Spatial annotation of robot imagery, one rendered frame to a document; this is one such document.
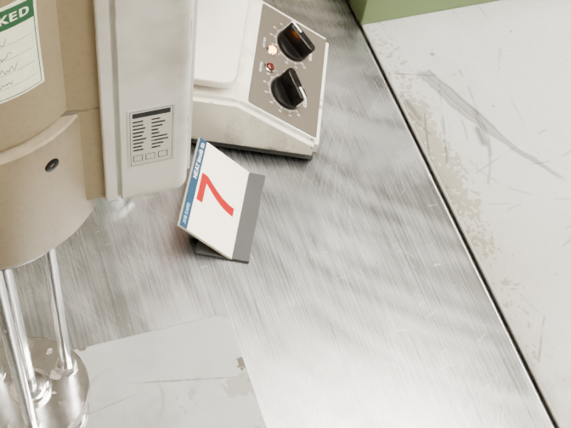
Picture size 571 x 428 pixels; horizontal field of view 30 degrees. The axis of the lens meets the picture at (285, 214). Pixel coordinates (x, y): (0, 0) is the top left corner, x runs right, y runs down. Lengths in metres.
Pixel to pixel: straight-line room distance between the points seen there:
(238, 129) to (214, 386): 0.23
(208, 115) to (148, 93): 0.53
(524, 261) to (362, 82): 0.23
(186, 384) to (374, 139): 0.30
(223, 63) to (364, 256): 0.20
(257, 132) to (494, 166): 0.22
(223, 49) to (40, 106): 0.55
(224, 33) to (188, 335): 0.26
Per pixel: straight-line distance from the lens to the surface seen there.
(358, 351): 0.86
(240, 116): 0.91
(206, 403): 0.82
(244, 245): 0.89
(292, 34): 0.96
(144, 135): 0.40
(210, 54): 0.90
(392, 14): 1.07
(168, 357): 0.83
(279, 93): 0.92
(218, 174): 0.90
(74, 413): 0.64
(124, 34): 0.35
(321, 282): 0.88
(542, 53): 1.09
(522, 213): 0.96
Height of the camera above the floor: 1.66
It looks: 56 degrees down
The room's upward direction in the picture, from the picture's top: 11 degrees clockwise
